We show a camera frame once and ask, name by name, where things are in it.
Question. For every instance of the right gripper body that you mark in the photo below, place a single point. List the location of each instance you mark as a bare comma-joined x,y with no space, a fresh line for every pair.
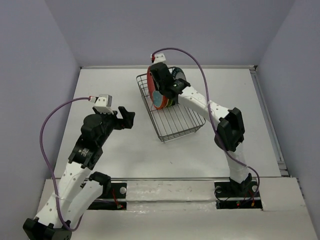
160,88

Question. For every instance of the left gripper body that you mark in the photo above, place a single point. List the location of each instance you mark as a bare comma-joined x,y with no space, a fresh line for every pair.
110,122

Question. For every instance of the orange plate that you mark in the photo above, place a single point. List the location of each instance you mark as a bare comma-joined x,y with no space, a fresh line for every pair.
165,102

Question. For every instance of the lime green plate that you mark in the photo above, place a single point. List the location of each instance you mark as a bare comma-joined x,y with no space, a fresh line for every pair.
170,103

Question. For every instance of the red and teal plate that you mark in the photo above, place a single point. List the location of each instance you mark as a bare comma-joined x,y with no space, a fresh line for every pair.
156,97

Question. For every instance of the green rimmed white plate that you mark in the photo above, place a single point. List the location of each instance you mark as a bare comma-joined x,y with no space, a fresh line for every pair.
178,74

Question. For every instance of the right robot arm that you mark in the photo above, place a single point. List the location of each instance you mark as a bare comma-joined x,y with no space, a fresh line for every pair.
228,123

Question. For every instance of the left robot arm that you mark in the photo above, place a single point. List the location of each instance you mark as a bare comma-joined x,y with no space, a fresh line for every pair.
79,186

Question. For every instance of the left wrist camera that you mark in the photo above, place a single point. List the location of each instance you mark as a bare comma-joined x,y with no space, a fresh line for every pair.
103,104

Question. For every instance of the wire dish rack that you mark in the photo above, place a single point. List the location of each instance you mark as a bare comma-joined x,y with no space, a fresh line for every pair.
171,122

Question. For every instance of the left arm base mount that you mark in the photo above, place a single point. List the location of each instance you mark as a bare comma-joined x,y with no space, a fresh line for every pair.
113,199

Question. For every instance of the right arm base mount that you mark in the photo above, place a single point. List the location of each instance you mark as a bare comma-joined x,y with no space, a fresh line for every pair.
226,199

